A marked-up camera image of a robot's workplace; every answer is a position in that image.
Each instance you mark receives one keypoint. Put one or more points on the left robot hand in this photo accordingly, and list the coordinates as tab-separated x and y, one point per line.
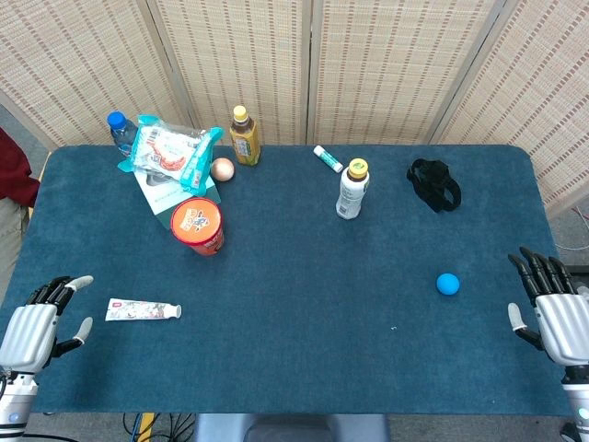
28	331

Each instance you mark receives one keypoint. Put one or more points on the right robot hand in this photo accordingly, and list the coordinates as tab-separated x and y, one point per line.
563	327

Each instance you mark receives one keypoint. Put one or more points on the white toothpaste tube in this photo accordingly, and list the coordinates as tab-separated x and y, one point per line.
138	309

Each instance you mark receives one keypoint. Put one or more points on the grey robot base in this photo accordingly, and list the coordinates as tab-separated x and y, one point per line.
290	428

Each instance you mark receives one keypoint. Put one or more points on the green white paper box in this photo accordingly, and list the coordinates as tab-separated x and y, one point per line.
172	198

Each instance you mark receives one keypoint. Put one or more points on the red canister with orange lid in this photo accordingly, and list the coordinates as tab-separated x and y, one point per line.
198	225

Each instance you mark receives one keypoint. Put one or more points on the blue-capped water bottle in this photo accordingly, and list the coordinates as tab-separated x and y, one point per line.
120	133

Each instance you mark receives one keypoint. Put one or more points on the blue ball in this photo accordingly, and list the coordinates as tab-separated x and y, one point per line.
447	283

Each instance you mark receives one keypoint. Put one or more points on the red cloth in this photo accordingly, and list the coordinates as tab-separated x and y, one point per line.
16	170

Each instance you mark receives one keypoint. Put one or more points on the teal white snack bag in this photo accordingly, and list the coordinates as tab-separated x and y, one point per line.
170	152

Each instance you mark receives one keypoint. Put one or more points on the white milk tea bottle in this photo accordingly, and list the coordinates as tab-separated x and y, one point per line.
352	191

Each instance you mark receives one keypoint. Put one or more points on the brown egg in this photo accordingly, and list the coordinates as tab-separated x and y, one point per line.
222	169

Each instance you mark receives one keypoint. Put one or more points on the blue table mat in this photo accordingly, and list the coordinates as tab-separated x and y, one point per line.
294	299

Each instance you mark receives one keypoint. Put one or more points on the yellow tea bottle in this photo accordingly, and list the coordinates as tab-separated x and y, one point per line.
244	138

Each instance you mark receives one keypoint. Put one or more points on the small white green tube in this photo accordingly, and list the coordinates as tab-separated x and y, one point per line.
327	158

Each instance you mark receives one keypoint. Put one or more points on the woven folding screen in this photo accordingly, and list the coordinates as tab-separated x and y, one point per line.
294	69

